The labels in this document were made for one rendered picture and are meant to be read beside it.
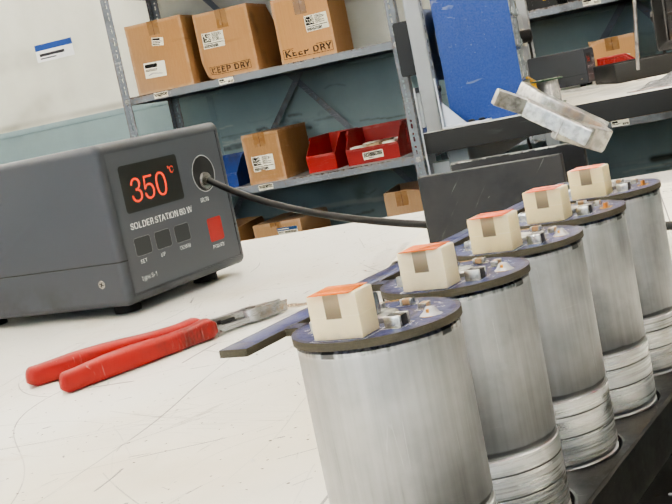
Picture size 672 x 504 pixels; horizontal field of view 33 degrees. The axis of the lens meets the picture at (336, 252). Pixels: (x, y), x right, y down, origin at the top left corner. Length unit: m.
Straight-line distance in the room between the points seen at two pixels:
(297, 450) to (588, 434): 0.13
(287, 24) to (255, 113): 0.64
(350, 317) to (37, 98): 5.44
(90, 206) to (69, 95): 4.86
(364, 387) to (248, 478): 0.16
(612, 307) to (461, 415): 0.08
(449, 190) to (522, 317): 0.17
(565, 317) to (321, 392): 0.06
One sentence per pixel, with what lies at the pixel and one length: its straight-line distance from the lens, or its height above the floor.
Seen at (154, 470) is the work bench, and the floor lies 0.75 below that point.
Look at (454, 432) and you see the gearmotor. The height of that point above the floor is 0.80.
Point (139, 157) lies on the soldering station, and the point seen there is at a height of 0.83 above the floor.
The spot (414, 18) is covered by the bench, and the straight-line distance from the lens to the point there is 2.16.
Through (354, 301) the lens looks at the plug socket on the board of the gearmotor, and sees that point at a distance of 0.15.
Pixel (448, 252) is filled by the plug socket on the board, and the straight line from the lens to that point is 0.18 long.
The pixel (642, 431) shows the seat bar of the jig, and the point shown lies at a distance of 0.23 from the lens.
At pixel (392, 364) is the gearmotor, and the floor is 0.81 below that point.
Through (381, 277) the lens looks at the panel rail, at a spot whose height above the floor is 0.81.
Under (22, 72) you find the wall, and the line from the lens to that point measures 5.62.
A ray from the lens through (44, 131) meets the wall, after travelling 5.58.
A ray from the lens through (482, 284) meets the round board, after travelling 0.18.
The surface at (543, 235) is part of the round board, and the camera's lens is 0.21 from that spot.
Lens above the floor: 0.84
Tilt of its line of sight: 7 degrees down
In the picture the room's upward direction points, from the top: 12 degrees counter-clockwise
